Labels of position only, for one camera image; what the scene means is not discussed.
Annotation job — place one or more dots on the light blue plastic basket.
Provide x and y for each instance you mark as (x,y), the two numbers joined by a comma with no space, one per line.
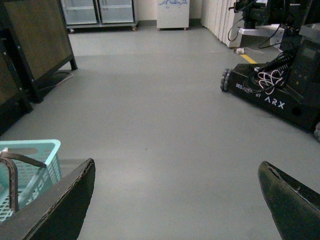
(32,181)

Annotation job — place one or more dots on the white chest freezer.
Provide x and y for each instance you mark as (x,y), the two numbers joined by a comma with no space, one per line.
(172,14)

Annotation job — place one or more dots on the brown basket handle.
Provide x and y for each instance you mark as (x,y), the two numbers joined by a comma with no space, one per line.
(7,158)

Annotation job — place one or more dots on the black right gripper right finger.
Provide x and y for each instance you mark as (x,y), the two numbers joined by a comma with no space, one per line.
(294,207)

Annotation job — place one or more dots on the dark wooden display stand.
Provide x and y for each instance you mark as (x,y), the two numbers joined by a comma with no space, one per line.
(34,44)

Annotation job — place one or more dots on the black ARX robot base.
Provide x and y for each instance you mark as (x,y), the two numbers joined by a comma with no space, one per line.
(288,85)

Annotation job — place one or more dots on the white folded partition panels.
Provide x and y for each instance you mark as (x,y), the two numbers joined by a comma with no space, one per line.
(219,17)

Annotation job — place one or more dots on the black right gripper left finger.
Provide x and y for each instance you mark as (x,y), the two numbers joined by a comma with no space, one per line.
(57,214)

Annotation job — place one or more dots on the glass door refrigerator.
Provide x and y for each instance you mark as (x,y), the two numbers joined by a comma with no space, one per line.
(86,14)

